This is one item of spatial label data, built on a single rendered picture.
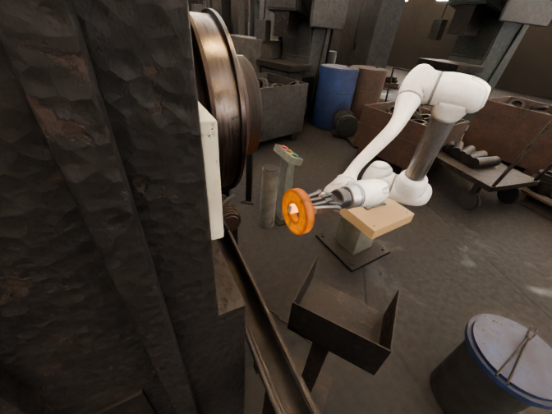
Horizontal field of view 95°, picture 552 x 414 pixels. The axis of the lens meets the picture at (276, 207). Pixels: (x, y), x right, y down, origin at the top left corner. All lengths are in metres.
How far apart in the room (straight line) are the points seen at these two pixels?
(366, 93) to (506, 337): 3.77
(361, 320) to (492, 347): 0.57
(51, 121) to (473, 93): 1.28
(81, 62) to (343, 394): 1.43
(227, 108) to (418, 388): 1.47
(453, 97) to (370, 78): 3.25
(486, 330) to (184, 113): 1.30
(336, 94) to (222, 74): 3.65
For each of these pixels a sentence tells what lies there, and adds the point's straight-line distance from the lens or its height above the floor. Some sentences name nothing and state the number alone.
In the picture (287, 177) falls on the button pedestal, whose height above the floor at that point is 0.42.
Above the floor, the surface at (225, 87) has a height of 1.22.
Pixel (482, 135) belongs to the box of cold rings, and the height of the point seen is 0.33.
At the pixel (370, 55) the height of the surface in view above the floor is 0.99.
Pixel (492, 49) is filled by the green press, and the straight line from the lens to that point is 6.07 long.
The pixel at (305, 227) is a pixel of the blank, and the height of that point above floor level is 0.82.
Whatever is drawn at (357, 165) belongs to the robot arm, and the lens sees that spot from 1.19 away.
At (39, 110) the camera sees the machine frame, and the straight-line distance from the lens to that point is 0.26.
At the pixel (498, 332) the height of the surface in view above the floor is 0.43.
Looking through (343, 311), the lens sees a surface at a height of 0.60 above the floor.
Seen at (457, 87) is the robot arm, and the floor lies 1.18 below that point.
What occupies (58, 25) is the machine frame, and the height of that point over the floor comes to 1.32.
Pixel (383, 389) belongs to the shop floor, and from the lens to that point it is 1.53.
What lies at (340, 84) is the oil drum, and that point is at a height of 0.69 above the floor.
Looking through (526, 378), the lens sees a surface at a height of 0.43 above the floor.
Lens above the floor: 1.33
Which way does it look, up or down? 36 degrees down
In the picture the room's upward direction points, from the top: 5 degrees clockwise
